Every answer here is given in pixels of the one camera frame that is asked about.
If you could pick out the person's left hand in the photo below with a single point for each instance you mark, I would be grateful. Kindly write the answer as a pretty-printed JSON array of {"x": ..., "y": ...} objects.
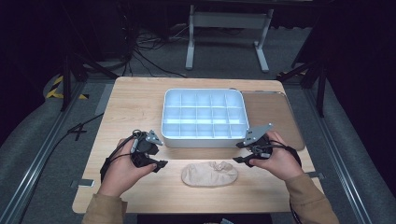
[{"x": 121, "y": 171}]

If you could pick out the yellow black hazard tape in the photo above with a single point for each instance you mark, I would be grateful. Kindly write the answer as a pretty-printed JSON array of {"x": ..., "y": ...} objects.
[{"x": 54, "y": 91}]

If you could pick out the beige sock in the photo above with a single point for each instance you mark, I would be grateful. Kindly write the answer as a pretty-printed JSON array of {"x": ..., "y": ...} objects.
[{"x": 208, "y": 175}]

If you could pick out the aluminium floor rail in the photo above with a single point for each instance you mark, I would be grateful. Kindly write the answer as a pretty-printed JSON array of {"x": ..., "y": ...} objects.
[
  {"x": 37, "y": 161},
  {"x": 339, "y": 155}
]

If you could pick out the black tripod stand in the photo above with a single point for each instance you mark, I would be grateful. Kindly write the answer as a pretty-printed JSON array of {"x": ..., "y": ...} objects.
[
  {"x": 67, "y": 81},
  {"x": 320, "y": 84}
]

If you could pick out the white metal desk frame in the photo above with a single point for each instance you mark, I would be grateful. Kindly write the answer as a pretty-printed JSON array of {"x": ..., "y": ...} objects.
[{"x": 229, "y": 20}]

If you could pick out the white compartment storage box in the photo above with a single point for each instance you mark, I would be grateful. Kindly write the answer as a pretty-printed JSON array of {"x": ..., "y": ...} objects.
[{"x": 204, "y": 116}]

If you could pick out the small grey object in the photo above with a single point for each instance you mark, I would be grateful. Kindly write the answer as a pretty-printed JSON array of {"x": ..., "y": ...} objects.
[{"x": 226, "y": 221}]

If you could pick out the person's right hand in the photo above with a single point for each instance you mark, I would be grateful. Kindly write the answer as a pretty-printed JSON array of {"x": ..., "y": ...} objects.
[{"x": 281, "y": 161}]

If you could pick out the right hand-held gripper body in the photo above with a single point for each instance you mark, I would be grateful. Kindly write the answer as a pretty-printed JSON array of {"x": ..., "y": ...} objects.
[{"x": 260, "y": 143}]

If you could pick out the clear box lid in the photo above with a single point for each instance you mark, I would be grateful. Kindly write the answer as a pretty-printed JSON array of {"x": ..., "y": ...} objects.
[{"x": 274, "y": 115}]

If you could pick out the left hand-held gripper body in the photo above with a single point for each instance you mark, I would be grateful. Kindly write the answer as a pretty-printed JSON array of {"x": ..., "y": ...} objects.
[{"x": 144, "y": 149}]

